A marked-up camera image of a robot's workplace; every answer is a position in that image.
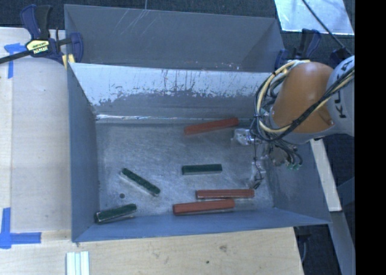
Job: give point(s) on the dark green flat block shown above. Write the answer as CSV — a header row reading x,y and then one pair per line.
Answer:
x,y
202,169
140,181
116,213

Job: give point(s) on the grey metal bin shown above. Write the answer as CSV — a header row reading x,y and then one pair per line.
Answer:
x,y
181,147

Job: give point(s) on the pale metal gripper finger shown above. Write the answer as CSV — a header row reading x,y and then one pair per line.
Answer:
x,y
255,182
261,165

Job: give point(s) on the red-brown flat block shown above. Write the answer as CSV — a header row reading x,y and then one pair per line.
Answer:
x,y
203,207
224,194
211,126

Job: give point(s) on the pale wood board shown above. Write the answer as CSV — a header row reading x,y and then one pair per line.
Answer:
x,y
39,147

